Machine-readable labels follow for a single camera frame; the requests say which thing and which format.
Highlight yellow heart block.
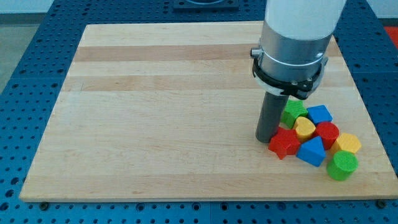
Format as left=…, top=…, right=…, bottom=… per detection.
left=293, top=116, right=316, bottom=142

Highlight blue cube block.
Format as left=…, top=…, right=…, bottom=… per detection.
left=307, top=105, right=333, bottom=125

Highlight green cylinder block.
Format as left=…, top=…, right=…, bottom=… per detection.
left=326, top=151, right=359, bottom=181

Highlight red cylinder block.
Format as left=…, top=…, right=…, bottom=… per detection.
left=313, top=121, right=340, bottom=151

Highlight light wooden board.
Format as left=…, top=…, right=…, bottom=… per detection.
left=19, top=21, right=397, bottom=202

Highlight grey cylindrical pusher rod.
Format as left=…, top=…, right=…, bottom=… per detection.
left=256, top=92, right=289, bottom=143

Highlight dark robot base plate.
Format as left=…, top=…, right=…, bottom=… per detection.
left=172, top=0, right=239, bottom=11

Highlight red star block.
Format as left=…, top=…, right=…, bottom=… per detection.
left=268, top=127, right=300, bottom=160

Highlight blue triangle block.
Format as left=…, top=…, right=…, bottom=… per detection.
left=296, top=136, right=326, bottom=167

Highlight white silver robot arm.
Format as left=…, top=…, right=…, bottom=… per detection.
left=250, top=0, right=346, bottom=143

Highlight yellow hexagon block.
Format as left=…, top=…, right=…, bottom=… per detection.
left=329, top=133, right=362, bottom=154

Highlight green star block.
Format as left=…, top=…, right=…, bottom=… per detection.
left=281, top=100, right=308, bottom=129

